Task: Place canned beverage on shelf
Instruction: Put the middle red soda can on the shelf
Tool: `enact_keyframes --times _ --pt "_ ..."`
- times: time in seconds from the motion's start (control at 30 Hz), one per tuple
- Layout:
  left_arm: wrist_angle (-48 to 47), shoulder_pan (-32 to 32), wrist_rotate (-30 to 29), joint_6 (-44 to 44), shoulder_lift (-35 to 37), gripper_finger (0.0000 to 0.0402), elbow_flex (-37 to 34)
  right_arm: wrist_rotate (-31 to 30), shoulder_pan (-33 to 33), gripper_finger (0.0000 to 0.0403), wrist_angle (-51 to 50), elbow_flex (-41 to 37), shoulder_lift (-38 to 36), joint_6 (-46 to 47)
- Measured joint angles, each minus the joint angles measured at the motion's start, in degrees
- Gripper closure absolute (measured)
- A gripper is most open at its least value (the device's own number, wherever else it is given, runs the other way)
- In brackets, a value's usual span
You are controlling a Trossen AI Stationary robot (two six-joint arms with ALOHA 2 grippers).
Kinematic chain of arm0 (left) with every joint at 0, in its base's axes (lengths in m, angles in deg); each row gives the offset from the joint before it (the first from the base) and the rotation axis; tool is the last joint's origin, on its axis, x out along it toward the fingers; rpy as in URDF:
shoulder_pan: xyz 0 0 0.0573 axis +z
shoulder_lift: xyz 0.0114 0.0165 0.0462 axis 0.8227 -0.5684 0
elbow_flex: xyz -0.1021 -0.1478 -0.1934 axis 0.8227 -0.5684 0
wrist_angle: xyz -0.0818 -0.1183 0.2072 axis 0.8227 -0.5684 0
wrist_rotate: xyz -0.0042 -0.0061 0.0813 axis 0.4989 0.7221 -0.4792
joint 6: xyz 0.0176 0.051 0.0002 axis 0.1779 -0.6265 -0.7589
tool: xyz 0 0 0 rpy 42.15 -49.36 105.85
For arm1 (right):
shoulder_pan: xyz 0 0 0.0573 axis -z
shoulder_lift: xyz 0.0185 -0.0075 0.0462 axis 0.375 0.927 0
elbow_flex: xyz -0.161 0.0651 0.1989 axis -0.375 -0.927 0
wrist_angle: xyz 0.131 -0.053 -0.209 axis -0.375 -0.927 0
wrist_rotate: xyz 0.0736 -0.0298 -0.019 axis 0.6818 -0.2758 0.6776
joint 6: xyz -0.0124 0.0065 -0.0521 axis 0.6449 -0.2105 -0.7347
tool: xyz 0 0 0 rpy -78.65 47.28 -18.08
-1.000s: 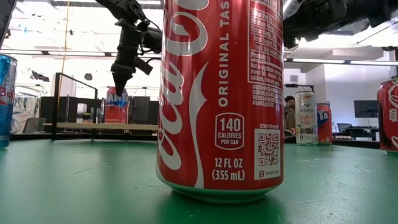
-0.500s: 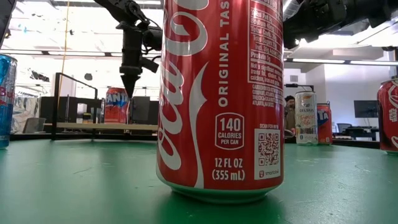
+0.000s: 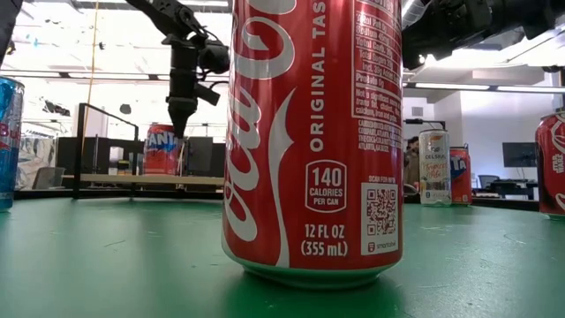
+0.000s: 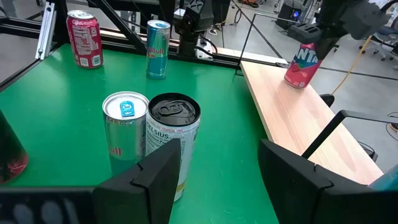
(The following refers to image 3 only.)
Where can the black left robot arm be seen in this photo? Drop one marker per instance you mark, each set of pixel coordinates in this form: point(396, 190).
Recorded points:
point(163, 13)

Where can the dark office desk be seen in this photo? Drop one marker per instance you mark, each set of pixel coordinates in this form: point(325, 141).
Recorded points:
point(507, 184)

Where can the person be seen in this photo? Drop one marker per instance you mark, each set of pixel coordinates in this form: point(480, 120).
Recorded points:
point(412, 163)

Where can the black cabinet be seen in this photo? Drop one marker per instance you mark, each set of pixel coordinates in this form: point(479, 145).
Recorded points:
point(66, 154)

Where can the round black ceiling lamp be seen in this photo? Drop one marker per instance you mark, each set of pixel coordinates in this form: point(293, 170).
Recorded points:
point(125, 109)

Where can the black metal stand frame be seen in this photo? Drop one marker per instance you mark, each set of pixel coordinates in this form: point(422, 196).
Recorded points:
point(415, 121)

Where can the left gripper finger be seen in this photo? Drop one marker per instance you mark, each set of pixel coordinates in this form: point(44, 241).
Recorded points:
point(181, 112)

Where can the orange Fanta can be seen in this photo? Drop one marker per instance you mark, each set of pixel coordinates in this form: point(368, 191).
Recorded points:
point(461, 176)
point(156, 154)

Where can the black wall monitor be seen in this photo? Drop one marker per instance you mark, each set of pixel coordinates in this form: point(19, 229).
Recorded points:
point(520, 154)

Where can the wooden shelf with black frame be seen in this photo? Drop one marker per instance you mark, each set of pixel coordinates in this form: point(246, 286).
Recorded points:
point(132, 179)

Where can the black ceiling device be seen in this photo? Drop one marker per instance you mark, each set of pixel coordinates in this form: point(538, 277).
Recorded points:
point(10, 48)

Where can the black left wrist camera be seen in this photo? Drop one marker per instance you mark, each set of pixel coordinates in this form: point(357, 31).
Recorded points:
point(215, 56)

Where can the grey dome-shaped object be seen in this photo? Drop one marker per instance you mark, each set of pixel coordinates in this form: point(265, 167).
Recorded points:
point(410, 190)

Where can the white Celsius can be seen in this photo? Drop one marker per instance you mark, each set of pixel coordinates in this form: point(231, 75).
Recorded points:
point(434, 168)

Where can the blue silver Red Bull can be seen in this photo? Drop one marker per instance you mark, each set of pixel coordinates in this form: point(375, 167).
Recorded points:
point(11, 146)

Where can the red Star Wars Coca-Cola can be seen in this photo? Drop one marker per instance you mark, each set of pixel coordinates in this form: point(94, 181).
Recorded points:
point(552, 168)

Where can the grey wall vent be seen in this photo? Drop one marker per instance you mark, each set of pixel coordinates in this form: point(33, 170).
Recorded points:
point(417, 111)

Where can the grey office chair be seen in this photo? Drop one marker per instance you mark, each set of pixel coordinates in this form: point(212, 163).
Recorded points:
point(48, 176)
point(487, 180)

